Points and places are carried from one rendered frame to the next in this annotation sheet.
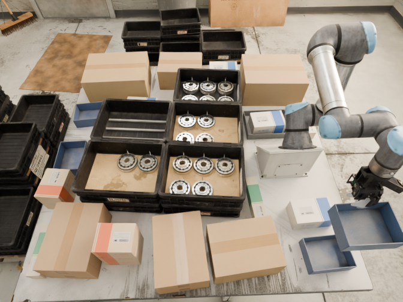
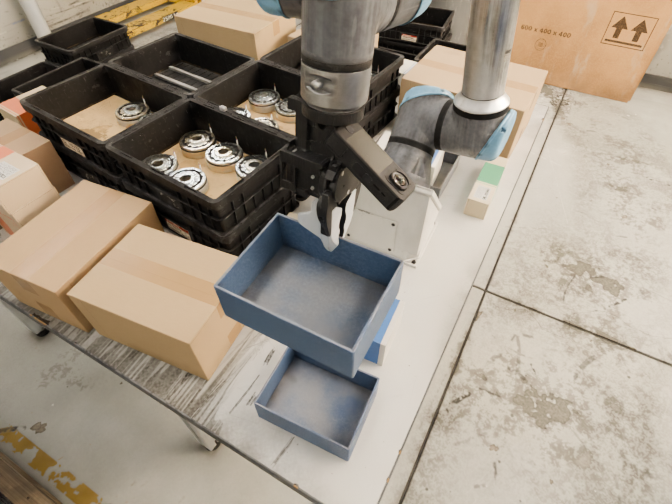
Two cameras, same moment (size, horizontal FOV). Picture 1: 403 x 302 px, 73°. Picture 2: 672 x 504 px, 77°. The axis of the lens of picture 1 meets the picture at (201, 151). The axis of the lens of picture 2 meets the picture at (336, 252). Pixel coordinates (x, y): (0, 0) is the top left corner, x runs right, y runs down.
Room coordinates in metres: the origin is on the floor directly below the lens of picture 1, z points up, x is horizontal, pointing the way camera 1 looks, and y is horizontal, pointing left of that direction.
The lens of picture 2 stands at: (0.06, -0.79, 1.56)
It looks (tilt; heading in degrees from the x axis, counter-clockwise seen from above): 49 degrees down; 31
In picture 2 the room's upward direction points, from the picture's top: straight up
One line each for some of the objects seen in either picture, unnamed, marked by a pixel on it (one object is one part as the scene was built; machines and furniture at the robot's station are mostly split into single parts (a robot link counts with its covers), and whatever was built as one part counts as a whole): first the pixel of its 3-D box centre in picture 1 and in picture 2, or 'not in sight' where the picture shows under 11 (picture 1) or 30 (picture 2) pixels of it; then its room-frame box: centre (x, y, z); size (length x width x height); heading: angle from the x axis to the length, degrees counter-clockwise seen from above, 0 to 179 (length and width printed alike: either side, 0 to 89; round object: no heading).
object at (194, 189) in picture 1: (202, 189); (186, 180); (0.60, 0.00, 0.86); 0.10 x 0.10 x 0.01
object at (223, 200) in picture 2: (202, 169); (201, 147); (0.67, -0.01, 0.92); 0.40 x 0.30 x 0.02; 87
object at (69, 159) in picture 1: (72, 158); not in sight; (0.86, 0.75, 0.74); 0.20 x 0.15 x 0.07; 4
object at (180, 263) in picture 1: (180, 251); (86, 251); (0.33, 0.10, 0.78); 0.30 x 0.22 x 0.16; 8
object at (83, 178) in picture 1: (123, 171); (112, 118); (0.70, 0.39, 0.87); 0.40 x 0.30 x 0.11; 87
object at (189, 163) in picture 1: (182, 163); (197, 140); (0.75, 0.10, 0.86); 0.10 x 0.10 x 0.01
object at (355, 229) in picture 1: (364, 225); (311, 288); (0.34, -0.58, 1.10); 0.20 x 0.15 x 0.07; 93
